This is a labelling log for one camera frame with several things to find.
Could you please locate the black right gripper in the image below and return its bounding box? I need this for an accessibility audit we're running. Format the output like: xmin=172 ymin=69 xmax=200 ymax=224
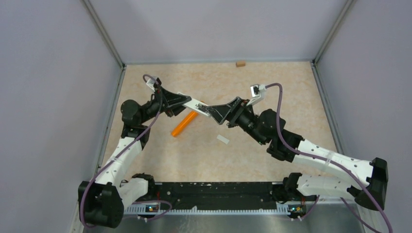
xmin=206 ymin=97 xmax=267 ymax=146

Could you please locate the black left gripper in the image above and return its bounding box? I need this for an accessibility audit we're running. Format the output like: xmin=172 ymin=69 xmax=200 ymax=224
xmin=139 ymin=85 xmax=192 ymax=124

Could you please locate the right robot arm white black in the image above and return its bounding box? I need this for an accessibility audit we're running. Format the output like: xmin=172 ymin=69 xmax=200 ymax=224
xmin=206 ymin=97 xmax=388 ymax=211

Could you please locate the white slotted cable duct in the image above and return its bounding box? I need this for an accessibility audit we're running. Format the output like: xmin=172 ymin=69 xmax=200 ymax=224
xmin=124 ymin=203 xmax=306 ymax=216

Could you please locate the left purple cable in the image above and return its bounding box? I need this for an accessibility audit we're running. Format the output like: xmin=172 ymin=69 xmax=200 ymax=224
xmin=80 ymin=74 xmax=173 ymax=228

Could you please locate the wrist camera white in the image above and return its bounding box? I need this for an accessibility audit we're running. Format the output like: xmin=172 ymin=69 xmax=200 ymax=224
xmin=247 ymin=84 xmax=267 ymax=106
xmin=144 ymin=75 xmax=161 ymax=92

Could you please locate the small brown wooden block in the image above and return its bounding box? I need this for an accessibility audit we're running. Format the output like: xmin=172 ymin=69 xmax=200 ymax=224
xmin=235 ymin=61 xmax=246 ymax=67

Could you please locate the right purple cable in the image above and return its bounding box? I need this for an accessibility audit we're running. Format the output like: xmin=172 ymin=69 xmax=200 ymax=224
xmin=265 ymin=83 xmax=394 ymax=233

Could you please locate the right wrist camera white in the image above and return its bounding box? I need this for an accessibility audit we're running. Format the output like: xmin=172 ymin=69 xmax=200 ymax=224
xmin=247 ymin=84 xmax=267 ymax=106

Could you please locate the small white battery cover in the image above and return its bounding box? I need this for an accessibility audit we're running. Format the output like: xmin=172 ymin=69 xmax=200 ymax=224
xmin=216 ymin=134 xmax=230 ymax=145

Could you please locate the purple cable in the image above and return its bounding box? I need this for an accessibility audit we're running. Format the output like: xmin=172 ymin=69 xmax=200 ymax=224
xmin=265 ymin=83 xmax=394 ymax=233
xmin=80 ymin=74 xmax=173 ymax=228

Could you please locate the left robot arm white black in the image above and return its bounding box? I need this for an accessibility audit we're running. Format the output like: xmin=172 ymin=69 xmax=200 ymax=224
xmin=78 ymin=86 xmax=192 ymax=228

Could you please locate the small white remote control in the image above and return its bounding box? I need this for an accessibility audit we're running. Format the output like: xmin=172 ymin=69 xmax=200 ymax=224
xmin=182 ymin=98 xmax=211 ymax=117

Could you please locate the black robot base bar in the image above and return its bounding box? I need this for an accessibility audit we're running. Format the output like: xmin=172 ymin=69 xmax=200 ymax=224
xmin=125 ymin=182 xmax=318 ymax=211

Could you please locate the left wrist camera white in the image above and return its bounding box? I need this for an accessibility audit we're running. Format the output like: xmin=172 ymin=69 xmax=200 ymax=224
xmin=144 ymin=75 xmax=161 ymax=92

